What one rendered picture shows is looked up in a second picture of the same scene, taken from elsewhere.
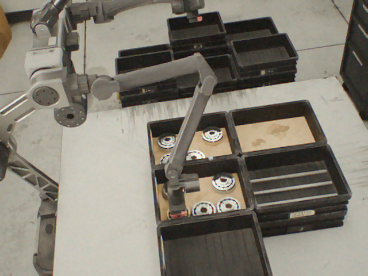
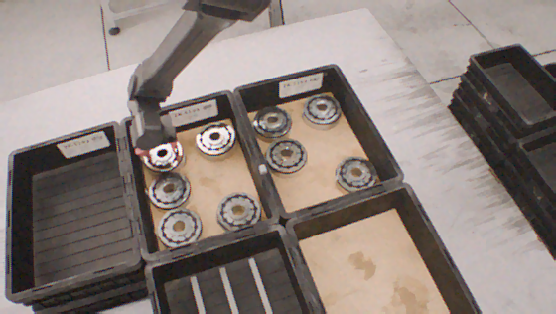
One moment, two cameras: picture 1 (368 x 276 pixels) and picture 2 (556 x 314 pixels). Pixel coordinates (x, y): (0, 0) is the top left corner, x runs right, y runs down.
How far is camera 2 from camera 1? 1.65 m
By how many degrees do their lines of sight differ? 45
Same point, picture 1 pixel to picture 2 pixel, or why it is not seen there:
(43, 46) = not seen: outside the picture
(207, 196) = (211, 193)
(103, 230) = (180, 93)
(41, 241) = not seen: hidden behind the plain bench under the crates
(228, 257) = (91, 242)
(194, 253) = (101, 193)
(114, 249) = not seen: hidden behind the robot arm
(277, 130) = (408, 299)
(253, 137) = (376, 252)
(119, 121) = (382, 63)
